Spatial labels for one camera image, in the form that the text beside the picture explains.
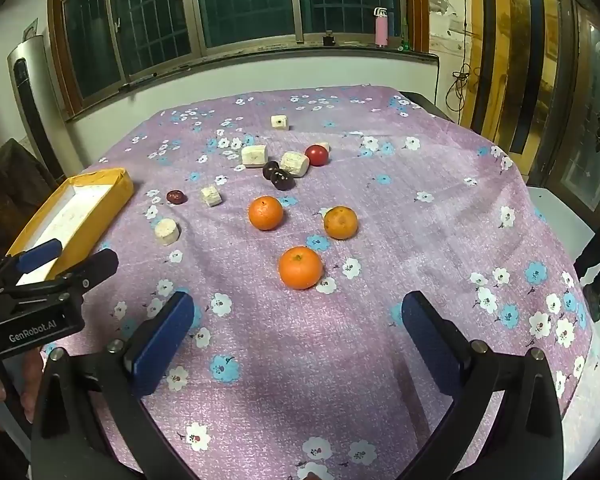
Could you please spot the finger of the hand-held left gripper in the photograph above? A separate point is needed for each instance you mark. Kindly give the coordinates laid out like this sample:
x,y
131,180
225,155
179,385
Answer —
x,y
37,256
97,264

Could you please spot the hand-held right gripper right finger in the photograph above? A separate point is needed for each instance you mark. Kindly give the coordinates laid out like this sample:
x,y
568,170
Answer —
x,y
430,347

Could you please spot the pink water bottle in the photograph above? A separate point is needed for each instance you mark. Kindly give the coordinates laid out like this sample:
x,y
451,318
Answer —
x,y
381,27

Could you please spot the small dark red fruit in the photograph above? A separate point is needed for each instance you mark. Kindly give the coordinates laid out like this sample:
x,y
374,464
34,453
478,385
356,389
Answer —
x,y
176,196

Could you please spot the small white food chunk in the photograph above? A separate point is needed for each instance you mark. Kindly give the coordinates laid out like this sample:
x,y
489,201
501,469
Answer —
x,y
211,195

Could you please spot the orange mandarin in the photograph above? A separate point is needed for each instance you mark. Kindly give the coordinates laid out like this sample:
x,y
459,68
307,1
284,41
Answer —
x,y
300,267
266,212
340,222

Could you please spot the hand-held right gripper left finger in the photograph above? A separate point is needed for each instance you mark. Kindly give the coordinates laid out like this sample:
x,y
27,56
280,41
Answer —
x,y
165,342

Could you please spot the dark wooden chair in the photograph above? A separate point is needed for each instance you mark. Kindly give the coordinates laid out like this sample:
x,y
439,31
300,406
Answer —
x,y
10,180

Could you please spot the green bottle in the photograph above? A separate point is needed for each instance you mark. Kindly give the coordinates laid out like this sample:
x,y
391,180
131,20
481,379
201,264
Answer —
x,y
405,45

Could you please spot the small dark sill object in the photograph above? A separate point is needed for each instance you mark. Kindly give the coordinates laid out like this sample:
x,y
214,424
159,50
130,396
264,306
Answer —
x,y
328,38

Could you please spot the white cube with hole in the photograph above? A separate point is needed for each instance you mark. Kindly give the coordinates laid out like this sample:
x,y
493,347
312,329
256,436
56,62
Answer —
x,y
279,121

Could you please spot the yellow cardboard box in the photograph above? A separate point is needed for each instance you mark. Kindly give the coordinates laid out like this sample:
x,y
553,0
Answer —
x,y
116,191

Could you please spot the red tomato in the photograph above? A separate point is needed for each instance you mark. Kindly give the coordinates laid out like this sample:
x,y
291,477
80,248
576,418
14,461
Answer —
x,y
316,155

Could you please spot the purple floral tablecloth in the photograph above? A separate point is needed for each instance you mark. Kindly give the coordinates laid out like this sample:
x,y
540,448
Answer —
x,y
390,220

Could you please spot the golden framed door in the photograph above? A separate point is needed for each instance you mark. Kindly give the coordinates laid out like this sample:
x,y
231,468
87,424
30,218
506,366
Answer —
x,y
545,60

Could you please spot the round white food chunk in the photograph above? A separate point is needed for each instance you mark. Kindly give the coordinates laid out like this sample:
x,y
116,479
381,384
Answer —
x,y
166,231

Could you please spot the grey standing air conditioner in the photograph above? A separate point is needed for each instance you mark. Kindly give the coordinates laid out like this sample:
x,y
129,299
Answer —
x,y
27,105

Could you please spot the wooden framed window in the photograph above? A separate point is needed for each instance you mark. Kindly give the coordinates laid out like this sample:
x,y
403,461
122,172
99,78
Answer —
x,y
240,5

